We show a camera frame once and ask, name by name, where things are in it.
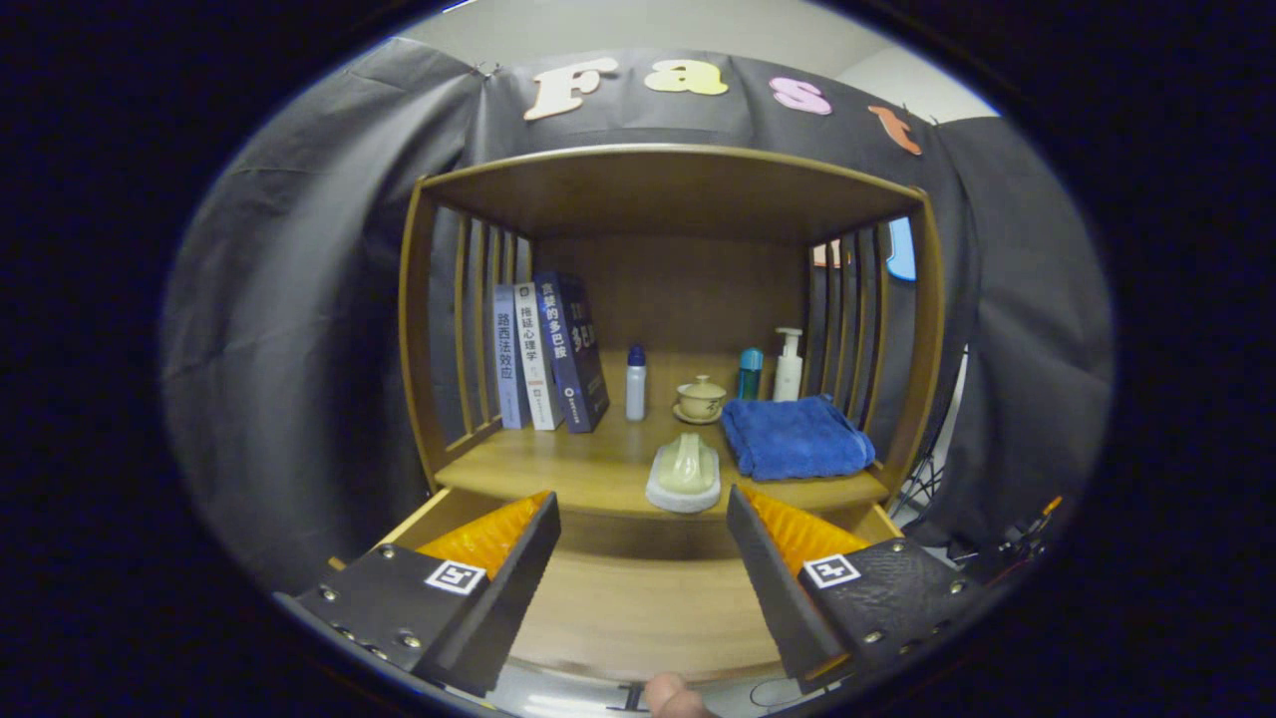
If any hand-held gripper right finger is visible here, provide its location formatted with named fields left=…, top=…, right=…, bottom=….
left=726, top=485, right=983, bottom=694

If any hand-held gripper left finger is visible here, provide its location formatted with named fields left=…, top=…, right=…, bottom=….
left=274, top=489, right=562, bottom=697

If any white brush with green handle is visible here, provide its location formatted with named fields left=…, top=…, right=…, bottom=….
left=645, top=432, right=723, bottom=515

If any wooden countertop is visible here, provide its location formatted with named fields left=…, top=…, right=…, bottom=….
left=436, top=349, right=891, bottom=520

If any wooden cabinet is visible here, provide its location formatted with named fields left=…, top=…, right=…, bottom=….
left=399, top=144, right=946, bottom=559

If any folded blue towel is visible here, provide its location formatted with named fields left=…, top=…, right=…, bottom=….
left=720, top=395, right=877, bottom=483

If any black tripod stand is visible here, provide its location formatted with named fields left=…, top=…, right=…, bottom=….
left=887, top=344, right=970, bottom=520

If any beige lidded teacup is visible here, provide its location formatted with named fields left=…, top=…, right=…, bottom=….
left=673, top=374, right=729, bottom=426

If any white pump bottle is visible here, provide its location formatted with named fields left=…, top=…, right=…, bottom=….
left=773, top=327, right=804, bottom=403

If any light blue book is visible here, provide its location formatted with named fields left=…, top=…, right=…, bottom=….
left=494, top=283, right=533, bottom=431

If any white book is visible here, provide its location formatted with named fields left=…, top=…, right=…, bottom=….
left=513, top=280, right=565, bottom=432

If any dark blue book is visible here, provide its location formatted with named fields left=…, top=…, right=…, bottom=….
left=533, top=271, right=611, bottom=434

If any black backdrop cloth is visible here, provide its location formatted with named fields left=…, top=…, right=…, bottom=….
left=159, top=38, right=1116, bottom=599

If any black equipment with red cable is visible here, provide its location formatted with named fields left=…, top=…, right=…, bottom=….
left=947, top=496, right=1068, bottom=589

